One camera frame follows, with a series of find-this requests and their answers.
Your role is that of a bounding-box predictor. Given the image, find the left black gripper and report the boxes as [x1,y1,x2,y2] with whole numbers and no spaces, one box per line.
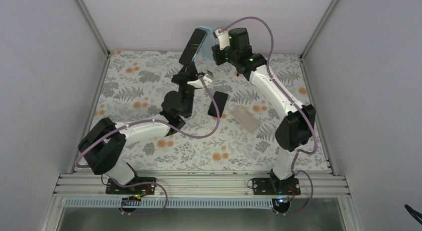
[171,59,199,116]

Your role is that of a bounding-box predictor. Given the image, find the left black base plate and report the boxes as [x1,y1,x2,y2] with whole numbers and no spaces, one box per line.
[105,177,156,196]

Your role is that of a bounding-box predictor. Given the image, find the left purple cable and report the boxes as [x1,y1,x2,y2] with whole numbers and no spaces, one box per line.
[75,76,221,168]

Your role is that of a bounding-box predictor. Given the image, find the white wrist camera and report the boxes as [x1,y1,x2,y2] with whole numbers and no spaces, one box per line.
[189,70,214,89]
[213,28,230,50]

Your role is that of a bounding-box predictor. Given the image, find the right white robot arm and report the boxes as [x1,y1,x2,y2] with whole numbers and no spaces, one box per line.
[211,28,316,195]

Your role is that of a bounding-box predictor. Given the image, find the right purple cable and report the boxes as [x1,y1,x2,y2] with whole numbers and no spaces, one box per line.
[214,16,319,216]

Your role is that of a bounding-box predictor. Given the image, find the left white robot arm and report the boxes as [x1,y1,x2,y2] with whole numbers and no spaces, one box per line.
[78,63,213,194]

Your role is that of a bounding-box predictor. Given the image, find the black phone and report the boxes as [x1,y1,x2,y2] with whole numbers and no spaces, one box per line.
[179,28,208,66]

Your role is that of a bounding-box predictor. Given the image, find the black object at corner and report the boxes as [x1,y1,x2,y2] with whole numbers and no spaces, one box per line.
[404,204,422,225]

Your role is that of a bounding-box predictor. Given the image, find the beige phone case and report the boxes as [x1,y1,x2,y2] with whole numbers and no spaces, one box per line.
[230,106,261,133]

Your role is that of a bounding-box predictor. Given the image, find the light blue phone case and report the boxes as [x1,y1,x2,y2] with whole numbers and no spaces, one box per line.
[198,26,215,61]

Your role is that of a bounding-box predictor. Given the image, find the floral patterned table mat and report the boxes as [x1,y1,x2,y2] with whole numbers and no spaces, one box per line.
[97,50,330,172]

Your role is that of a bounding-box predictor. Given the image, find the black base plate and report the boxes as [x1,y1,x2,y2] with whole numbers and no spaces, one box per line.
[105,177,156,196]
[247,176,301,196]

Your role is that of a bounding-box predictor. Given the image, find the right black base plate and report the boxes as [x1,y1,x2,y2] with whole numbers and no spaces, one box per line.
[247,176,301,196]

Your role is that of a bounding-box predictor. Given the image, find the aluminium rail frame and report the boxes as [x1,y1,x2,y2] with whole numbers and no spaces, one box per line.
[41,171,361,231]

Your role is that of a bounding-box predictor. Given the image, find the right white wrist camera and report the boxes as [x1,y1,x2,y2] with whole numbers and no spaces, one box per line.
[213,28,230,50]

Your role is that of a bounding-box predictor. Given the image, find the black smartphone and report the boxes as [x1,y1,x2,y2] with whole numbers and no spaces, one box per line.
[208,91,228,117]

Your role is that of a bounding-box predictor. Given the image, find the purple cable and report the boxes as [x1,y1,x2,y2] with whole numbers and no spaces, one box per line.
[75,76,221,168]
[214,16,319,216]

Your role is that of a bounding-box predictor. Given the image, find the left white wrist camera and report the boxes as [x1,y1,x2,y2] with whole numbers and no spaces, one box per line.
[189,70,214,89]

